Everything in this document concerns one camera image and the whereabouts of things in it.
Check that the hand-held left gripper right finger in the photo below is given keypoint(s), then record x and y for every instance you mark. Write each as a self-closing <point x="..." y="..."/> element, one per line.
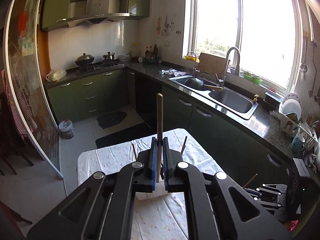
<point x="167" y="165"/>

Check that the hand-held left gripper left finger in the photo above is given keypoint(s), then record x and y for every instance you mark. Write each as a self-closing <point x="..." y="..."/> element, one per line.
<point x="153" y="165"/>

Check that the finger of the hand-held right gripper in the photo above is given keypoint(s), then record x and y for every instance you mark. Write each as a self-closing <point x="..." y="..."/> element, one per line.
<point x="253" y="192"/>
<point x="268" y="203"/>

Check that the white plastic utensil caddy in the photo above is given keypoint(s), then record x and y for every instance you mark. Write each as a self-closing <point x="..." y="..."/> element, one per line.
<point x="150" y="195"/>

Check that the red patterned cloth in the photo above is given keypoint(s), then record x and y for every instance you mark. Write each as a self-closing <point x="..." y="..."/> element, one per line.
<point x="293" y="226"/>

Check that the white floral tablecloth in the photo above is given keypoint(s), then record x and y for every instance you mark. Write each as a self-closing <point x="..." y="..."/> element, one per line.
<point x="112" y="155"/>

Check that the light blue mug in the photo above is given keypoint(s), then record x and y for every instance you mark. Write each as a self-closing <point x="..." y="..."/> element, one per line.
<point x="297" y="142"/>

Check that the black floor mat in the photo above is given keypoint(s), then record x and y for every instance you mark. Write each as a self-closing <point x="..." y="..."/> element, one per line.
<point x="120" y="136"/>

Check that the green sink base cabinet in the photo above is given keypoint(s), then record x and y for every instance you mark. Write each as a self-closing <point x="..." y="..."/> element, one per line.
<point x="212" y="130"/>

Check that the dark striped floor mat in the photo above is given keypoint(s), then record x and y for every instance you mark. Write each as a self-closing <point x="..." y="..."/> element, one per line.
<point x="111" y="120"/>

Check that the dark granite countertop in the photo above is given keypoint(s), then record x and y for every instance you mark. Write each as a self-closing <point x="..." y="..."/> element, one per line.
<point x="272" y="127"/>

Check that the white dish rack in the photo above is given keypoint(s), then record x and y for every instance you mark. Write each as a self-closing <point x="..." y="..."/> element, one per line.
<point x="285" y="122"/>

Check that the white floral plate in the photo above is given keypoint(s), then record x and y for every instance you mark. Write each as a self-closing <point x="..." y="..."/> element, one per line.
<point x="291" y="105"/>

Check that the stainless steel sink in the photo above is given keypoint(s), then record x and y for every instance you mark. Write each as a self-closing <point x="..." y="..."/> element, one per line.
<point x="230" y="102"/>

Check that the black sponge holder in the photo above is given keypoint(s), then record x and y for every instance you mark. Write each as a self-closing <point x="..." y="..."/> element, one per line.
<point x="272" y="98"/>

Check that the crumpled dish rag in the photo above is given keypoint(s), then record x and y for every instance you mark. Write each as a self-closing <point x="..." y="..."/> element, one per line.
<point x="172" y="72"/>

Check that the small trash bin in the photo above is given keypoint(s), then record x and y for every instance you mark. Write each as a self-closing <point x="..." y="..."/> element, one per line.
<point x="66" y="128"/>

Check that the yellow soap pump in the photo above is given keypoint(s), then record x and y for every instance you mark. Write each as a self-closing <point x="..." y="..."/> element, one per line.
<point x="255" y="97"/>

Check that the hanging steel spoon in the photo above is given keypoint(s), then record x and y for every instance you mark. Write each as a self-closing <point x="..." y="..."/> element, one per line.
<point x="311" y="90"/>

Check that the green base cabinet with drawers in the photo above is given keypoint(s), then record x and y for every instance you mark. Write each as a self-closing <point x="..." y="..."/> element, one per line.
<point x="87" y="92"/>

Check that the small steel faucet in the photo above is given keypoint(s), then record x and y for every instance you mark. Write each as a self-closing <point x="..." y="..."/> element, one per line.
<point x="194" y="67"/>

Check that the yellow plastic basket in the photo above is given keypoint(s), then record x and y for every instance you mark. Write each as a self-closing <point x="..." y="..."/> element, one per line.
<point x="191" y="58"/>

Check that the clear plastic container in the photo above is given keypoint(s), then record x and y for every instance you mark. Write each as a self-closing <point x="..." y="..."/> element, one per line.
<point x="124" y="58"/>

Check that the black gas stove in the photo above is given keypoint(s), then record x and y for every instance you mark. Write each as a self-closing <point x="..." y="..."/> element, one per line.
<point x="100" y="66"/>

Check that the wooden cutting board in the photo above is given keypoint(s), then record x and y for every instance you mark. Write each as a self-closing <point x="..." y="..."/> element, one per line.
<point x="212" y="62"/>

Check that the row of dark sauce bottles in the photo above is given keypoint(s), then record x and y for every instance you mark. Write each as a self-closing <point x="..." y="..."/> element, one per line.
<point x="152" y="52"/>

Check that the tall steel faucet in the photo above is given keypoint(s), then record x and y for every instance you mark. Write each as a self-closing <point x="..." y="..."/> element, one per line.
<point x="225" y="67"/>

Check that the cooking oil bottle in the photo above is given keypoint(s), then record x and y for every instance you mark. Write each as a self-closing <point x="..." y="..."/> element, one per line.
<point x="135" y="51"/>

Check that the hanging steel ladle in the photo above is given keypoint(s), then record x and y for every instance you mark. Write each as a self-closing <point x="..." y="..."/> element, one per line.
<point x="303" y="67"/>

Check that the black wok with lid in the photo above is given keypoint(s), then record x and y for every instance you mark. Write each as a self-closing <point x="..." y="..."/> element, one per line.
<point x="85" y="59"/>

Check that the plastic bag with cabbage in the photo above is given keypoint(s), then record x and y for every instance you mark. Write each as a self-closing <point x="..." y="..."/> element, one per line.
<point x="56" y="75"/>

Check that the dark wooden chair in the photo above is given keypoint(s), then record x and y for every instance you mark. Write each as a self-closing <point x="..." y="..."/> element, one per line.
<point x="10" y="217"/>

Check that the printed sliding glass door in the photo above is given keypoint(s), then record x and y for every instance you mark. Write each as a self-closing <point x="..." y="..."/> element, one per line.
<point x="25" y="80"/>

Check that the kitchen window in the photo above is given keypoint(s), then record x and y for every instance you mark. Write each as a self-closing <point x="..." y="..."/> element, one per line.
<point x="262" y="30"/>

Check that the stainless steel range hood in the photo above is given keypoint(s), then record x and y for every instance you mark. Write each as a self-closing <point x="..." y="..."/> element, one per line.
<point x="97" y="7"/>

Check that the white wall outlet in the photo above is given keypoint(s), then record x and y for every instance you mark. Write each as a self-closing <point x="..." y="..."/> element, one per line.
<point x="167" y="42"/>

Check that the green wall cabinet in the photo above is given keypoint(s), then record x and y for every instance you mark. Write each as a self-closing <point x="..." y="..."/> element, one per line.
<point x="56" y="7"/>

